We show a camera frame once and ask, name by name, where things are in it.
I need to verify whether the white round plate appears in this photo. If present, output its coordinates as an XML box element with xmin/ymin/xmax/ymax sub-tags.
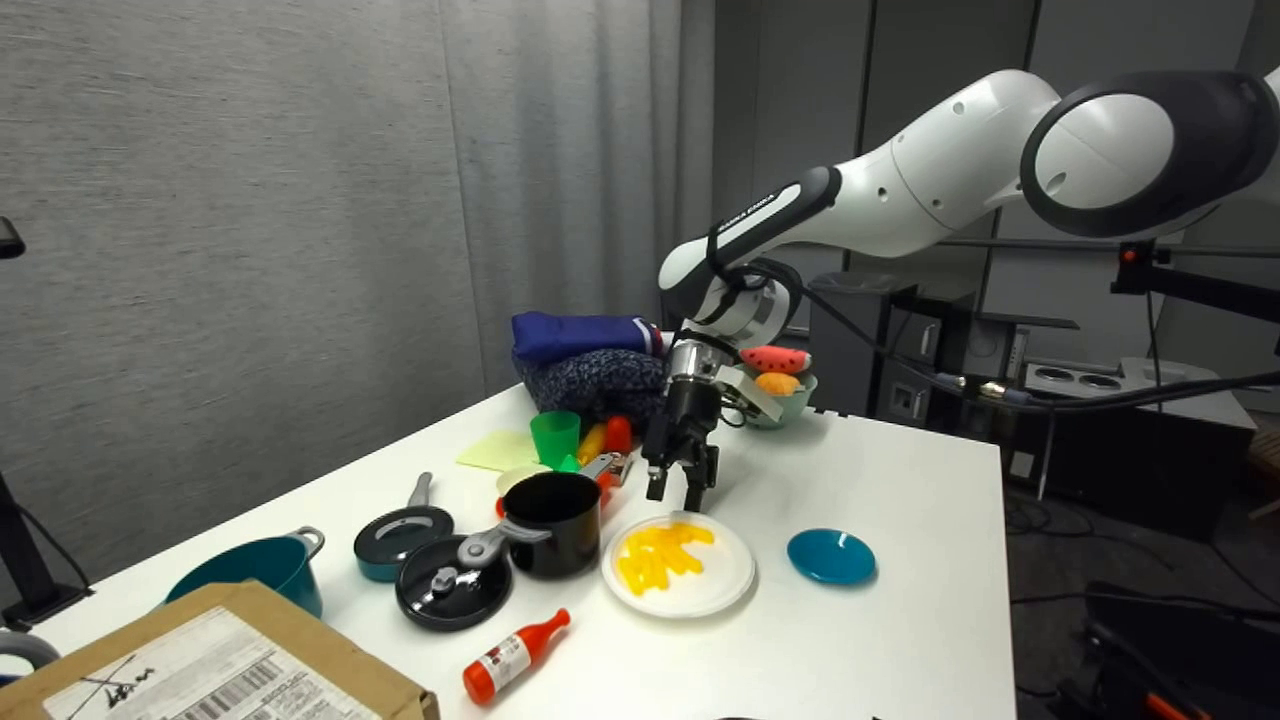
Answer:
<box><xmin>595</xmin><ymin>511</ymin><xmax>761</xmax><ymax>624</ymax></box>

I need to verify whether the pale yellow bowl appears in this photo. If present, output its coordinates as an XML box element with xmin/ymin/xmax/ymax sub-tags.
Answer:
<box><xmin>457</xmin><ymin>423</ymin><xmax>542</xmax><ymax>497</ymax></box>

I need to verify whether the orange toy fruit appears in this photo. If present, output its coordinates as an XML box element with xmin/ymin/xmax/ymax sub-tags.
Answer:
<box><xmin>751</xmin><ymin>367</ymin><xmax>804</xmax><ymax>402</ymax></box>

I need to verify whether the black camera stand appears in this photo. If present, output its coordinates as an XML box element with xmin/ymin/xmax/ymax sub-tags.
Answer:
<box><xmin>0</xmin><ymin>473</ymin><xmax>91</xmax><ymax>631</ymax></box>

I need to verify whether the brown cardboard box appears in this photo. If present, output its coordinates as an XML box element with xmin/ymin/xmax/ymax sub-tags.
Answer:
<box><xmin>0</xmin><ymin>578</ymin><xmax>442</xmax><ymax>720</ymax></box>

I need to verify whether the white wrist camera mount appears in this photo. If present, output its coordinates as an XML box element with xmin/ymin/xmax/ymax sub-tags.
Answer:
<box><xmin>705</xmin><ymin>350</ymin><xmax>766</xmax><ymax>421</ymax></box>

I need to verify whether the light green bowl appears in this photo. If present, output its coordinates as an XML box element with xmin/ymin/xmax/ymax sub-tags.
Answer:
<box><xmin>723</xmin><ymin>372</ymin><xmax>819</xmax><ymax>432</ymax></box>

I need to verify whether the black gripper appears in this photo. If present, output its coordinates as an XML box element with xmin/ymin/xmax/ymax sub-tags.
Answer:
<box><xmin>644</xmin><ymin>375</ymin><xmax>723</xmax><ymax>516</ymax></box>

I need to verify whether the red toy ketchup bottle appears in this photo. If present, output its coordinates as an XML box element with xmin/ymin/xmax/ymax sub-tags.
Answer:
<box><xmin>459</xmin><ymin>602</ymin><xmax>577</xmax><ymax>711</ymax></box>

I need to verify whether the black pot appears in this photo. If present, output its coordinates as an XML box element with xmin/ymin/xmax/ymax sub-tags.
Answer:
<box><xmin>493</xmin><ymin>467</ymin><xmax>609</xmax><ymax>584</ymax></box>

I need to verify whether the black metal beam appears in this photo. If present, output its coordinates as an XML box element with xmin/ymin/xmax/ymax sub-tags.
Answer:
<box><xmin>1111</xmin><ymin>235</ymin><xmax>1280</xmax><ymax>322</ymax></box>

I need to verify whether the small teal plate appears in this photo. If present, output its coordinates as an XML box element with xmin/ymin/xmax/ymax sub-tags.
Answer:
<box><xmin>782</xmin><ymin>522</ymin><xmax>885</xmax><ymax>591</ymax></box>

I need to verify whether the dark patterned cloth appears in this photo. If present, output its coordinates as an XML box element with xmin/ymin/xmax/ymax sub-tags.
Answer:
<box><xmin>531</xmin><ymin>347</ymin><xmax>676</xmax><ymax>436</ymax></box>

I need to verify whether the black pot lid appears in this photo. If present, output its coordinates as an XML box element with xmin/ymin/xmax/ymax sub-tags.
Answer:
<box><xmin>391</xmin><ymin>527</ymin><xmax>521</xmax><ymax>637</ymax></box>

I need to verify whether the teal mug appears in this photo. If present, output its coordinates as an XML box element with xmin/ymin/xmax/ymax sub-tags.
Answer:
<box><xmin>160</xmin><ymin>522</ymin><xmax>327</xmax><ymax>618</ymax></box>

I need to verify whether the black equipment cabinet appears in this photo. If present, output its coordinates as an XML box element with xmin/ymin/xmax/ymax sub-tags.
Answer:
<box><xmin>813</xmin><ymin>272</ymin><xmax>1024</xmax><ymax>432</ymax></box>

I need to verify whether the grey equipment case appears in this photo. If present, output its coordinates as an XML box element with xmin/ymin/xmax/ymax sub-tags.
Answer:
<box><xmin>1016</xmin><ymin>350</ymin><xmax>1263</xmax><ymax>450</ymax></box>

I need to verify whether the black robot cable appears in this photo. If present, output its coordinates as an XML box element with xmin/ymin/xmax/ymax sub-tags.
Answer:
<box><xmin>790</xmin><ymin>284</ymin><xmax>1280</xmax><ymax>423</ymax></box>

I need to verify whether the green plastic cup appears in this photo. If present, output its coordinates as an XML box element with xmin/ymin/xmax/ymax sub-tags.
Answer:
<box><xmin>526</xmin><ymin>406</ymin><xmax>588</xmax><ymax>475</ymax></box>

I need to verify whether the blue folded cloth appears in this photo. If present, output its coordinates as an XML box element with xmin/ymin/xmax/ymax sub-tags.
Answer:
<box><xmin>509</xmin><ymin>307</ymin><xmax>673</xmax><ymax>383</ymax></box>

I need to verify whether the grey metal ring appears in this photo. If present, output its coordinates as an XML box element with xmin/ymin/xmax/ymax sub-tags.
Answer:
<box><xmin>0</xmin><ymin>628</ymin><xmax>64</xmax><ymax>692</ymax></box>

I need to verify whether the black floor equipment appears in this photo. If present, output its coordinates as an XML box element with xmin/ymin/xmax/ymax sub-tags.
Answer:
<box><xmin>1085</xmin><ymin>584</ymin><xmax>1280</xmax><ymax>720</ymax></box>

